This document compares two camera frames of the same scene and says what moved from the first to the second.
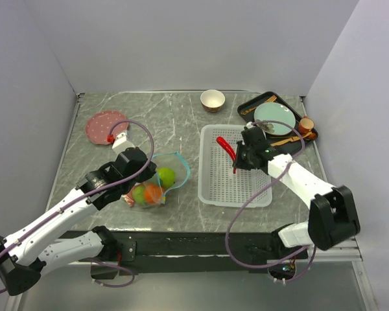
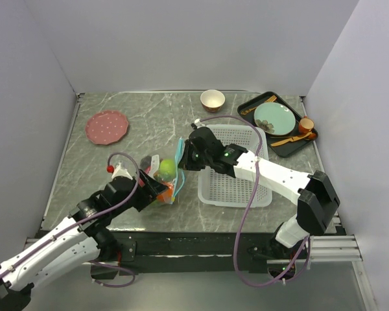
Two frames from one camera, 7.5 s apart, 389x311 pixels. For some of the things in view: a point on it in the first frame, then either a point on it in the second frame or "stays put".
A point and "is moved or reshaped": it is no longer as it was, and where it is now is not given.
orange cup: (305, 126) stays put
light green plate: (278, 112) stays put
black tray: (288, 144) stays put
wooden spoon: (294, 138) stays put
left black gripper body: (146, 173) to (133, 201)
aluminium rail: (348, 253) stays put
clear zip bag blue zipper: (172, 172) is moved or reshaped
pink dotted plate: (98, 126) stays put
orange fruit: (153, 194) is moved or reshaped
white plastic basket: (218, 184) stays put
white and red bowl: (212, 100) stays put
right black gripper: (240, 147) to (189, 146)
